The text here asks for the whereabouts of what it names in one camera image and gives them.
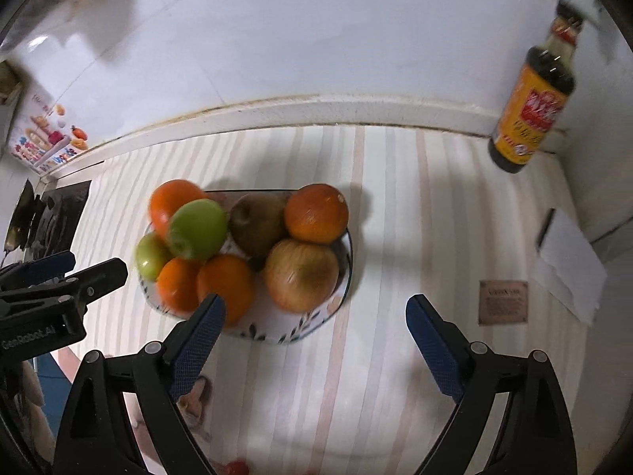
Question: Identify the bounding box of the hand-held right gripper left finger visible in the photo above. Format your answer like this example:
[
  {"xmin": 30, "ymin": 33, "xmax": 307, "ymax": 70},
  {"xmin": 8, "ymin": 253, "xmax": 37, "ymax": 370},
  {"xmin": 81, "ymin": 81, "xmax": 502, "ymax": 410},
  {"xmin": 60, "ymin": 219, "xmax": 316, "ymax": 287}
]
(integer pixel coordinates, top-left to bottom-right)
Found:
[{"xmin": 53, "ymin": 293, "xmax": 228, "ymax": 475}]

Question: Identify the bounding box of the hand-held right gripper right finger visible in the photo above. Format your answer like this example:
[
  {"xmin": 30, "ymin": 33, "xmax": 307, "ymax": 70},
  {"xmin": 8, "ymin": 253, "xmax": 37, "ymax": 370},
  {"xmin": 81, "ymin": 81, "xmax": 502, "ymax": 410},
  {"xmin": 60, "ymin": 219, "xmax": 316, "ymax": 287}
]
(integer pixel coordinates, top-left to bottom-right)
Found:
[{"xmin": 406, "ymin": 294, "xmax": 579, "ymax": 475}]

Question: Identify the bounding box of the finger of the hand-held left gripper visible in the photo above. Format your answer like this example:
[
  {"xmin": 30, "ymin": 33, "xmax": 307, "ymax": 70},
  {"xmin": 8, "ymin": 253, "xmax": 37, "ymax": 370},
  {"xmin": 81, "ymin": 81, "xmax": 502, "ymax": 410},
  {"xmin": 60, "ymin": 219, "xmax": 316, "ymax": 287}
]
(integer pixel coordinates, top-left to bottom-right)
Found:
[
  {"xmin": 0, "ymin": 257, "xmax": 130, "ymax": 308},
  {"xmin": 0, "ymin": 250, "xmax": 76, "ymax": 290}
]

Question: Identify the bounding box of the green apple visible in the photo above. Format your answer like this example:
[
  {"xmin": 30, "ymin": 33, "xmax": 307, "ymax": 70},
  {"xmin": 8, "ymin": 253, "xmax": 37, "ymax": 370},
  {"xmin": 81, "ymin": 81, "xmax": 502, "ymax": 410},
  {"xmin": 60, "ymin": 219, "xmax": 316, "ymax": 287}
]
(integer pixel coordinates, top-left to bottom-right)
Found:
[
  {"xmin": 135, "ymin": 232, "xmax": 174, "ymax": 282},
  {"xmin": 168, "ymin": 199, "xmax": 229, "ymax": 261}
]

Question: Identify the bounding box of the oval floral ceramic plate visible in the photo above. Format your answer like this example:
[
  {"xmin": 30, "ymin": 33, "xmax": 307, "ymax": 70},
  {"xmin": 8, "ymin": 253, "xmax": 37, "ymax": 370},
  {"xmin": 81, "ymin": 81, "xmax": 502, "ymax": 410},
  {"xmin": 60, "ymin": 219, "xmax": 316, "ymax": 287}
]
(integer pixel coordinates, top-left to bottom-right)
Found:
[{"xmin": 138, "ymin": 188, "xmax": 354, "ymax": 346}]

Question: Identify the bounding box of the red apple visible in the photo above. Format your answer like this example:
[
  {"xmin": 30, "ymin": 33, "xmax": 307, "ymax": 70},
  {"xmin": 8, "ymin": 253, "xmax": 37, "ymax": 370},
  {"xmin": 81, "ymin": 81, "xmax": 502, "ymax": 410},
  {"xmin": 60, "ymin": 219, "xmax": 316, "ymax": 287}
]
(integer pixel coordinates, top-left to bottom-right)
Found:
[{"xmin": 263, "ymin": 238, "xmax": 341, "ymax": 314}]

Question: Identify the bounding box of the brown pear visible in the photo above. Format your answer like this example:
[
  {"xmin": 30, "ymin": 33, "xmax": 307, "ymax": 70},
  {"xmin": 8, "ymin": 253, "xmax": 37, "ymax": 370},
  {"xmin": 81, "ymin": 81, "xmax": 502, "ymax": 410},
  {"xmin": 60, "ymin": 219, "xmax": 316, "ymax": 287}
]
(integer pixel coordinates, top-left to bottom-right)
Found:
[{"xmin": 230, "ymin": 193, "xmax": 290, "ymax": 258}]

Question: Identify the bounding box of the large orange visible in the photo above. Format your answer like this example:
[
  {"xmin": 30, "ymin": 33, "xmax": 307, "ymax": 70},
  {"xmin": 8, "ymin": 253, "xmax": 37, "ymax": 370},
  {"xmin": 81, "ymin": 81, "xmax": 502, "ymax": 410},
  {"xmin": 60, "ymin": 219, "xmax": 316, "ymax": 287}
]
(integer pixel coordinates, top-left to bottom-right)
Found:
[{"xmin": 283, "ymin": 183, "xmax": 350, "ymax": 245}]

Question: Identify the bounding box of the person's left forearm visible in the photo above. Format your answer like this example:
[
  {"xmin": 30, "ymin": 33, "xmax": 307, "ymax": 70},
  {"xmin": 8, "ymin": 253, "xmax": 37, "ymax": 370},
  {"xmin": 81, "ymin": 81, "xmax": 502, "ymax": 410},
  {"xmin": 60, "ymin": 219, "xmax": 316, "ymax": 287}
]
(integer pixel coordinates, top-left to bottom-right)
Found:
[{"xmin": 15, "ymin": 356, "xmax": 57, "ymax": 456}]

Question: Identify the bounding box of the blue kitchen cabinet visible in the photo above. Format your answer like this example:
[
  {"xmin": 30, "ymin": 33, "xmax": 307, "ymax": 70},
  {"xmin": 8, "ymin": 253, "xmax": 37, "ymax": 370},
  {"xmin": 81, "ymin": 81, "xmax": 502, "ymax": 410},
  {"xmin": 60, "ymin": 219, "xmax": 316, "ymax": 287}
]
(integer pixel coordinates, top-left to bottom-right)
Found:
[{"xmin": 34, "ymin": 351, "xmax": 75, "ymax": 397}]

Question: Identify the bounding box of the dark frying pan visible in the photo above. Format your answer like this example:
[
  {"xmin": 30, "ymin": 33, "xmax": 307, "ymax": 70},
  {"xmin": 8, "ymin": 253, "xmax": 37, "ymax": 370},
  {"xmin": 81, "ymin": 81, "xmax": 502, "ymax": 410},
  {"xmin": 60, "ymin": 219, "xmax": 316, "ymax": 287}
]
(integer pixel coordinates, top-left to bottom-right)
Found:
[{"xmin": 4, "ymin": 178, "xmax": 35, "ymax": 251}]

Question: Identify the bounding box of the black gas stove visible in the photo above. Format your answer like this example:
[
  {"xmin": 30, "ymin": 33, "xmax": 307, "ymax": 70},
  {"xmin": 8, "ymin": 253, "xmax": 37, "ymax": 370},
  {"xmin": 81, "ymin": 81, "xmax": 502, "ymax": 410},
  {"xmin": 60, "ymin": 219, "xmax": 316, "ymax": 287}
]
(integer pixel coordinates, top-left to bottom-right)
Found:
[{"xmin": 10, "ymin": 179, "xmax": 92, "ymax": 258}]

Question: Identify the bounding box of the brown square label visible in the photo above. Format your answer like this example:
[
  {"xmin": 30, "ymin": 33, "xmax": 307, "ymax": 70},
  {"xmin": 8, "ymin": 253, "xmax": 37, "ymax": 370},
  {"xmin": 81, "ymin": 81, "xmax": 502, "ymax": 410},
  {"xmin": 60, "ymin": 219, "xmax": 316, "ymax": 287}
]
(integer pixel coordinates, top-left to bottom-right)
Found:
[{"xmin": 478, "ymin": 279, "xmax": 530, "ymax": 326}]

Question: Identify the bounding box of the striped cat-print tablecloth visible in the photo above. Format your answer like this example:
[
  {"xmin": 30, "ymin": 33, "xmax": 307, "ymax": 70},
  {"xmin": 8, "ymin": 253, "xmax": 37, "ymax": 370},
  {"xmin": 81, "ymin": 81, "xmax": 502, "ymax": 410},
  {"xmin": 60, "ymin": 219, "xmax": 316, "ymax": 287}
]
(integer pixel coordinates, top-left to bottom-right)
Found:
[{"xmin": 49, "ymin": 123, "xmax": 601, "ymax": 475}]

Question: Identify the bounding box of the white folded paper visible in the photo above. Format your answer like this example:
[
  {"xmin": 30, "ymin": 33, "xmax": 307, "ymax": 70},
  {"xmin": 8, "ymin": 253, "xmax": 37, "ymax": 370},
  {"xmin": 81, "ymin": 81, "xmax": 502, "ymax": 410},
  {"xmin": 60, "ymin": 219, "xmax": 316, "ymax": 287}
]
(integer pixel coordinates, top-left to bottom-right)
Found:
[{"xmin": 531, "ymin": 208, "xmax": 608, "ymax": 327}]

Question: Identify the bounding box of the soy sauce bottle yellow label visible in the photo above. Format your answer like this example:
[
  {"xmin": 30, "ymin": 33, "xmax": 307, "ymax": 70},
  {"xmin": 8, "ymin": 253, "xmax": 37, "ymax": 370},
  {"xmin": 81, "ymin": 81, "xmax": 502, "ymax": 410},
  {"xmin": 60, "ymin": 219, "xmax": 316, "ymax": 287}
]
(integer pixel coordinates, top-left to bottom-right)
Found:
[{"xmin": 487, "ymin": 2, "xmax": 584, "ymax": 175}]

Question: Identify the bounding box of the colourful wall sticker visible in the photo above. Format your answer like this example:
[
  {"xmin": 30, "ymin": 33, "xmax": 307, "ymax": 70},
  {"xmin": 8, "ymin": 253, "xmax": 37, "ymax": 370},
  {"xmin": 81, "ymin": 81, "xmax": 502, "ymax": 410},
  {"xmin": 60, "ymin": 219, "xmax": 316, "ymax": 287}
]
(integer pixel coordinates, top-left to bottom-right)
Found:
[{"xmin": 7, "ymin": 86, "xmax": 90, "ymax": 176}]

